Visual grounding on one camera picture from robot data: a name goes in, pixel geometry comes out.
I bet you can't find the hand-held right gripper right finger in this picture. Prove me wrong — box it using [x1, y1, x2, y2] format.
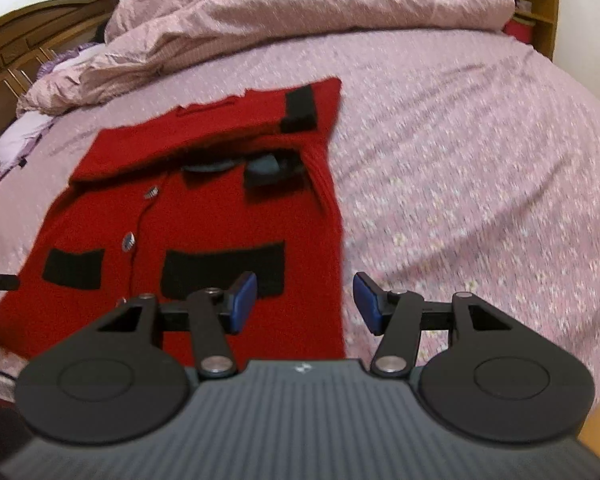
[352, 271, 533, 379]

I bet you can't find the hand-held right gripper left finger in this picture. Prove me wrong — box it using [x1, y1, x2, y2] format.
[65, 271, 259, 379]

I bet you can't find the red knitted cardigan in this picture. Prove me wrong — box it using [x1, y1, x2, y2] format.
[0, 77, 347, 364]

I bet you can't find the purple floral pillow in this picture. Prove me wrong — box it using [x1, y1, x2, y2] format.
[0, 41, 108, 192]

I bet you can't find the bed with purple floral sheet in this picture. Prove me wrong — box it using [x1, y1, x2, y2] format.
[0, 27, 600, 411]

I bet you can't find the carved wooden headboard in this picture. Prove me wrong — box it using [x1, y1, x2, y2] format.
[0, 0, 122, 157]

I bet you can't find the pink floral duvet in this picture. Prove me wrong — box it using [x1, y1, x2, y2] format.
[17, 0, 517, 117]

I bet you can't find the red container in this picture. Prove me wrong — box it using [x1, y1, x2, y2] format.
[502, 16, 537, 46]

